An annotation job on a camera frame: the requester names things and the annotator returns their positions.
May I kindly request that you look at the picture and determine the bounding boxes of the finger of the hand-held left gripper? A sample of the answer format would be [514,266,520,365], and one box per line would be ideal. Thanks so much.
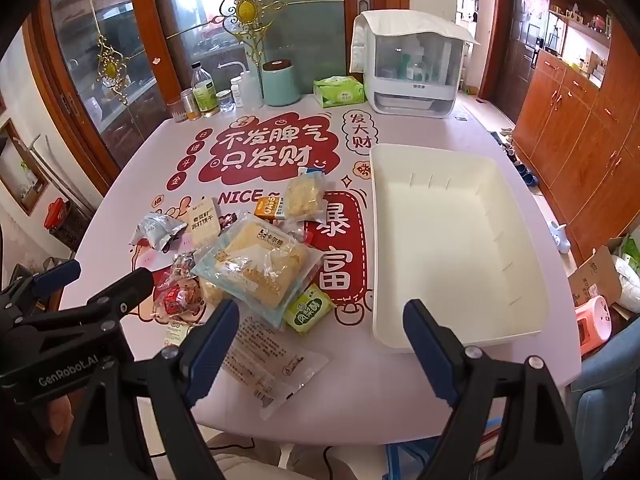
[85,267,155,322]
[0,259,82,307]

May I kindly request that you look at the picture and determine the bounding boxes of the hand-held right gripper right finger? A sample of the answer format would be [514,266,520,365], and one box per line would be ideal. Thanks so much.
[402,299,586,480]

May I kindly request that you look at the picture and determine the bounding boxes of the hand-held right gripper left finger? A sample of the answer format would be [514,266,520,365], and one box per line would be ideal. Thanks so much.
[62,299,241,480]

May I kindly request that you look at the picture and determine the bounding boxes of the red snack packet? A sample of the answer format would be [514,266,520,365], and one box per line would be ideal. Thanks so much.
[152,280,206,323]

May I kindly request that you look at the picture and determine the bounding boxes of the blue white snack packet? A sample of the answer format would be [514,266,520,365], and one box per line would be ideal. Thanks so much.
[131,212,187,252]

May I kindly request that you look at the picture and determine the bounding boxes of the large clear bread bag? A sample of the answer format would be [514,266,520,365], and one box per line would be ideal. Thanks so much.
[192,212,325,331]

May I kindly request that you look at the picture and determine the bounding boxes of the cream cracker packet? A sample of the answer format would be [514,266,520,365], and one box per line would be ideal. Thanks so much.
[189,197,222,248]

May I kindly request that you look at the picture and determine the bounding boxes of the white plastic bin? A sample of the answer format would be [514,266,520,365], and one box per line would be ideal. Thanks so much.
[369,143,546,355]

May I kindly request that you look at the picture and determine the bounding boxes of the orange white bar packet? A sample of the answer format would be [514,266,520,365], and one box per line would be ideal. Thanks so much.
[254,196,291,221]

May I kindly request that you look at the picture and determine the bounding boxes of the clear bag yellow cubes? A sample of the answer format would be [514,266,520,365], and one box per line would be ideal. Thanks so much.
[285,169,327,221]

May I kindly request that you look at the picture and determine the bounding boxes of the small white green packet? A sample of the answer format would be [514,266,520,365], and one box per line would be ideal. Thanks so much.
[162,322,193,348]

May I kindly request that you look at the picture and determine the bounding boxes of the red plastic container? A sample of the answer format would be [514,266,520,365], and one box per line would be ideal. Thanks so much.
[44,199,71,231]

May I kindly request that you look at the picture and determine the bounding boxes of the small yellow bread packet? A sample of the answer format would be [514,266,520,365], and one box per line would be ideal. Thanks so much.
[200,280,227,307]

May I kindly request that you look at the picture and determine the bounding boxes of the clear printed snack bag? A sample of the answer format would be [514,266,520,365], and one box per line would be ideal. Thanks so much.
[220,310,331,421]

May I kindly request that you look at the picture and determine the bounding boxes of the green snack packet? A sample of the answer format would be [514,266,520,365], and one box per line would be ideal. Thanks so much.
[283,285,336,337]

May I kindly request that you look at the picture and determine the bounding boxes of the beige cloth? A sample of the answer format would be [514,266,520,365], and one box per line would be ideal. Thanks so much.
[200,432,351,480]

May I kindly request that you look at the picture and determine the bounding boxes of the pink plastic stool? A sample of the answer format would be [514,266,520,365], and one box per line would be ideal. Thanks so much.
[574,295,613,351]

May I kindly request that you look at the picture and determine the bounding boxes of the cardboard box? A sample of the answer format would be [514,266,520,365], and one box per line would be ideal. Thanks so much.
[567,245,626,308]

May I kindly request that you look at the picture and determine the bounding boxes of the blue chair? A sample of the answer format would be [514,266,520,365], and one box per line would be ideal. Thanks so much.
[570,320,640,480]

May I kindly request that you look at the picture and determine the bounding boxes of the glass jar metal lid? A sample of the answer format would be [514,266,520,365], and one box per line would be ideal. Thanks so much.
[167,88,201,123]

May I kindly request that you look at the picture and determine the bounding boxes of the clear bottle green label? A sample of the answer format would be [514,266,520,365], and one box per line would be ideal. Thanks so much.
[191,62,221,117]

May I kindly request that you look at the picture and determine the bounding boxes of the white plastic bag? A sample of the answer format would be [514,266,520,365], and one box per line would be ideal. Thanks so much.
[612,252,640,311]

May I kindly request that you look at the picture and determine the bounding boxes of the pink printed tablecloth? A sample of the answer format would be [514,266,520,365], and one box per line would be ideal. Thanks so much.
[59,95,583,448]

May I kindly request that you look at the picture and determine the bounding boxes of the green plastic bag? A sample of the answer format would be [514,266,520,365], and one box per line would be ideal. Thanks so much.
[620,225,640,261]

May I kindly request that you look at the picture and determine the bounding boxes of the white wash bottle curved spout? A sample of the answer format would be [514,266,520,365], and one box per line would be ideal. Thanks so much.
[219,61,262,109]

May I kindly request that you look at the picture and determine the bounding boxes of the white sterilizer cabinet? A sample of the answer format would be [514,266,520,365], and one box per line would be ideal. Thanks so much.
[362,27,466,120]

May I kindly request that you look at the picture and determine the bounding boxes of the mint canister brown lid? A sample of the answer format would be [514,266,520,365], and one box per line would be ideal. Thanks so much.
[262,59,301,107]

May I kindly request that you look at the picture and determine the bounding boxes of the green tissue pack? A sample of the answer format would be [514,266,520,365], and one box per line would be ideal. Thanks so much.
[313,76,366,110]

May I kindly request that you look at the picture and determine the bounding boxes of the dark brown entrance door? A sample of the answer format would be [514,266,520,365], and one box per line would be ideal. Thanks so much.
[492,0,551,121]

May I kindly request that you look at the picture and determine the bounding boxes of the glass door gold ornament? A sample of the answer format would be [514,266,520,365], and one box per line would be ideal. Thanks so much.
[37,0,351,181]

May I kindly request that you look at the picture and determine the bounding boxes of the wooden wall frame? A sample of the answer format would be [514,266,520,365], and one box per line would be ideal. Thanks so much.
[0,119,51,216]

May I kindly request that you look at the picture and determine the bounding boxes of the wooden wall cabinet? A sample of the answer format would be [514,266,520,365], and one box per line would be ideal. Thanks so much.
[512,0,640,261]

